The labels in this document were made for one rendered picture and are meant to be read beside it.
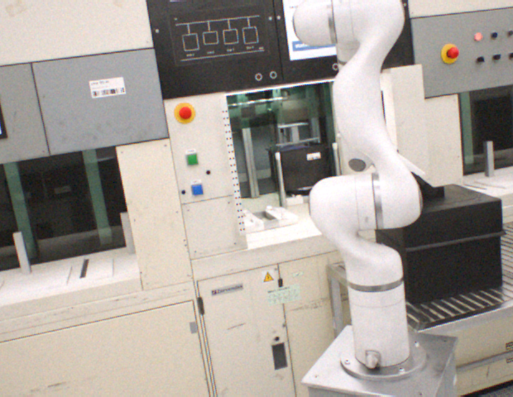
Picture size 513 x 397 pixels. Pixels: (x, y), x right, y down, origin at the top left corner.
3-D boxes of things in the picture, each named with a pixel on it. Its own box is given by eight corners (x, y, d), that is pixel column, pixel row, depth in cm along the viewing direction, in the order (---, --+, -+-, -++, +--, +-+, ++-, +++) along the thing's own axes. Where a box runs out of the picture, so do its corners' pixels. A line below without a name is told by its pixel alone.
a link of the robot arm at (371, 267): (405, 289, 107) (395, 175, 103) (315, 294, 112) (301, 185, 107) (401, 270, 119) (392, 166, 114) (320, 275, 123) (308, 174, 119)
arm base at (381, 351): (414, 387, 105) (406, 302, 102) (327, 373, 115) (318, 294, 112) (434, 343, 121) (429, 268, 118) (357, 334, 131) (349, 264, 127)
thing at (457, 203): (405, 253, 140) (400, 205, 137) (369, 227, 169) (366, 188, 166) (507, 234, 142) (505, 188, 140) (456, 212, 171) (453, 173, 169)
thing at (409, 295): (377, 272, 171) (372, 221, 167) (457, 257, 173) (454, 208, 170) (410, 303, 144) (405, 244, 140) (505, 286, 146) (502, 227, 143)
